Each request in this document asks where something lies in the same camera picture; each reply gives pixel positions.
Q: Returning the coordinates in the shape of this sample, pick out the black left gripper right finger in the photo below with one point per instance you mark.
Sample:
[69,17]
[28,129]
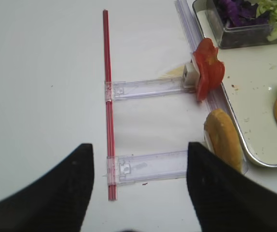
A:
[224,199]

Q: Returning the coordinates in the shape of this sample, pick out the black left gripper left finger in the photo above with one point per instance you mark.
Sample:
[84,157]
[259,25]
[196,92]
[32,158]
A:
[56,202]

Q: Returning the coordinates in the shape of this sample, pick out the red tomato slices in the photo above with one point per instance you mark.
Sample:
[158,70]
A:
[211,69]

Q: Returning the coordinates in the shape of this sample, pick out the red rod left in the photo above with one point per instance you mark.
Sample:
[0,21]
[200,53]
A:
[109,108]

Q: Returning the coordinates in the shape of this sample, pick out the upright bun half left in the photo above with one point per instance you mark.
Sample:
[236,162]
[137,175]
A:
[224,138]

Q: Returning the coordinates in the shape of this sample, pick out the clear track lower left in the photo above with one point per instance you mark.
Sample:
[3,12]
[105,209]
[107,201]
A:
[124,170]

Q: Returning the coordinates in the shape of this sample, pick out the clear track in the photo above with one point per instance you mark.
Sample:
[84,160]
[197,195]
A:
[119,91]
[124,170]

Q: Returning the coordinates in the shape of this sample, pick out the clear track upper left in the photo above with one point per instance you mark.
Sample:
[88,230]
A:
[119,91]

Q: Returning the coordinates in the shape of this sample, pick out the white pusher block left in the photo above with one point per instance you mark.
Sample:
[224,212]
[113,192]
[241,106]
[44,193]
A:
[191,75]

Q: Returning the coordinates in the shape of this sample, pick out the cream metal tray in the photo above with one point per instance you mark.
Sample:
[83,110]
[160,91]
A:
[250,90]

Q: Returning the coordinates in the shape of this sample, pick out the clear plastic salad box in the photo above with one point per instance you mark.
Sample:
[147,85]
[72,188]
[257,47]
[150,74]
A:
[236,37]

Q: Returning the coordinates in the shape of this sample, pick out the purple cabbage leaves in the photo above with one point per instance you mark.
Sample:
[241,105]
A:
[240,13]

